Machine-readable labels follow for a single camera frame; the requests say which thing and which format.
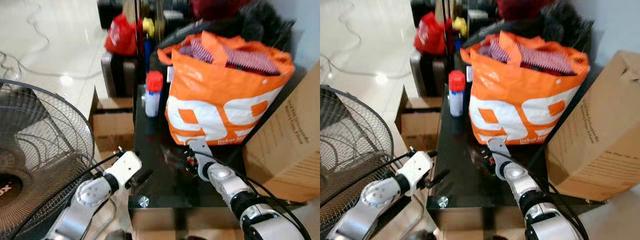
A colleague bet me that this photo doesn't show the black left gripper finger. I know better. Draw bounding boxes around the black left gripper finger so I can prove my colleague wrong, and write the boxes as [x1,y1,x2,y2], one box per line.
[431,168,450,187]
[135,168,154,186]

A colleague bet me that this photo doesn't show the black glass table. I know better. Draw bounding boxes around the black glass table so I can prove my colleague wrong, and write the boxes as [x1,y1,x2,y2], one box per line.
[425,84,606,240]
[127,84,307,240]

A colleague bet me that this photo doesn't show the small open cardboard box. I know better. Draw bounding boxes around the small open cardboard box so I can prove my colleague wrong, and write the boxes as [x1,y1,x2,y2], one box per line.
[89,87,136,154]
[394,87,442,152]

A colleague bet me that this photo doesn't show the white spray can red cap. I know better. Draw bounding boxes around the white spray can red cap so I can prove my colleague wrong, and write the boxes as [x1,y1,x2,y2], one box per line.
[448,69,467,118]
[144,70,165,119]

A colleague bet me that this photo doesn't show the orange and white shopping bag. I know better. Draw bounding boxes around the orange and white shopping bag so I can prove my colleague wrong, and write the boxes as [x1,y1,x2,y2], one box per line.
[459,30,591,146]
[157,30,296,147]

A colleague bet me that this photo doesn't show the large closed cardboard box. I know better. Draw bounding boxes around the large closed cardboard box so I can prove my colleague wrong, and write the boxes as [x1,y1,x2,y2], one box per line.
[242,59,321,204]
[544,49,640,203]

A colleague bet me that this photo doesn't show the dark hard suitcase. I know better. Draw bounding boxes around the dark hard suitcase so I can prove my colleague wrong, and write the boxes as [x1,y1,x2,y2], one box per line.
[100,49,139,99]
[409,49,447,99]

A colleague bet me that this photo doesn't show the striped red and white cloth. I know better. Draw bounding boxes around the striped red and white cloth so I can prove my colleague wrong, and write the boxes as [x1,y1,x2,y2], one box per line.
[179,37,281,77]
[478,37,577,77]

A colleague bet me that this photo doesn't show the red plastic bag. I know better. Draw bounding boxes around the red plastic bag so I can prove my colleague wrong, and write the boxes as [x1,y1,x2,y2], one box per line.
[103,13,139,57]
[413,11,449,56]

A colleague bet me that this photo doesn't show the yellow plastic object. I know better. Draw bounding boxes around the yellow plastic object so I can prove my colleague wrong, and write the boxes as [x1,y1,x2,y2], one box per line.
[452,16,469,39]
[142,17,156,39]

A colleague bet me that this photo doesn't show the dark red cloth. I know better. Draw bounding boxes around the dark red cloth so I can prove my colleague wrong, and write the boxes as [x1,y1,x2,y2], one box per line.
[494,0,552,21]
[189,0,252,21]

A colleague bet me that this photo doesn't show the black fabric bag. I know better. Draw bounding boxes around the black fabric bag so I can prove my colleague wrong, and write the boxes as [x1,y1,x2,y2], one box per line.
[235,0,295,52]
[537,0,591,51]

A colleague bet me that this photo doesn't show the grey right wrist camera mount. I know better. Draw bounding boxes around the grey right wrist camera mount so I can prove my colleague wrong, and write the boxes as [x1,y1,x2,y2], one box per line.
[486,137,514,181]
[187,138,216,182]

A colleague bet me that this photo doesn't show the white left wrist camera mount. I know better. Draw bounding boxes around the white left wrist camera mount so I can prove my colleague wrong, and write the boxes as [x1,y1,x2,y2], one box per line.
[102,149,144,190]
[395,149,435,197]

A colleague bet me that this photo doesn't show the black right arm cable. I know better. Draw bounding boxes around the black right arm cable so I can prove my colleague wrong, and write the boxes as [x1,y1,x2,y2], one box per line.
[198,149,313,240]
[494,150,591,240]

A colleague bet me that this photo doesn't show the black wire-guard floor fan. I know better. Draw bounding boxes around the black wire-guard floor fan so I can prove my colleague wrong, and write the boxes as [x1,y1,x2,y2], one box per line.
[320,85,399,235]
[0,79,96,240]

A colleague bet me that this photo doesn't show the thin white floor cable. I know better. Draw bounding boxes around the thin white floor cable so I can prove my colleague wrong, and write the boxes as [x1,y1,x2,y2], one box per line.
[320,2,416,83]
[0,2,103,82]

